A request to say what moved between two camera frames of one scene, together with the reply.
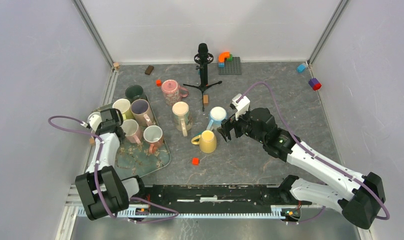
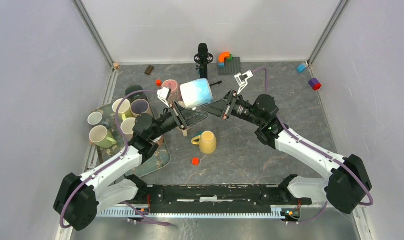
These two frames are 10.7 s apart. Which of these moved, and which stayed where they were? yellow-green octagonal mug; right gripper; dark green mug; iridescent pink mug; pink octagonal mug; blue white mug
Moved: right gripper; blue white mug
Stayed: dark green mug; pink octagonal mug; iridescent pink mug; yellow-green octagonal mug
